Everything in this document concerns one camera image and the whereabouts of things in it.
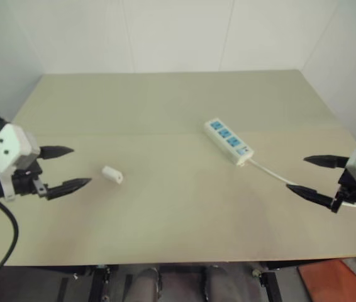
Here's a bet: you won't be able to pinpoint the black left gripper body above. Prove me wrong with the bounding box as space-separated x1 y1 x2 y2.
10 160 48 198

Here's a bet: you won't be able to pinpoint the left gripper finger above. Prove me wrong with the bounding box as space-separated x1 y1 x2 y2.
44 177 93 201
38 145 75 161

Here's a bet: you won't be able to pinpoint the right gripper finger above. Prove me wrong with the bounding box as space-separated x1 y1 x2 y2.
303 154 351 171
286 184 339 213

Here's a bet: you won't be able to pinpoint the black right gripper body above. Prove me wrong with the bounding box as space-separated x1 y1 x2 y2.
331 168 356 214

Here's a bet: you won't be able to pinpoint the white plug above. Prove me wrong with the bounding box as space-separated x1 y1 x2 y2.
101 165 125 186

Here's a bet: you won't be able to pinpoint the white power strip blue sockets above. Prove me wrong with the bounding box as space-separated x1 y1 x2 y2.
203 118 255 167

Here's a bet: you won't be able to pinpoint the orange floor mat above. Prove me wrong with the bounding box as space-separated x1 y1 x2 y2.
296 256 356 302

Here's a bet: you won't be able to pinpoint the dark rounded shape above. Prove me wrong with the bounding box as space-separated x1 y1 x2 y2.
133 266 161 302

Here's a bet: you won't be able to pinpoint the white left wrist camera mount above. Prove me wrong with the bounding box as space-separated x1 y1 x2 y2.
0 123 42 201

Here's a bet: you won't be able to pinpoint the white power strip cable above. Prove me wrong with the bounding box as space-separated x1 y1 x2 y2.
247 159 356 209

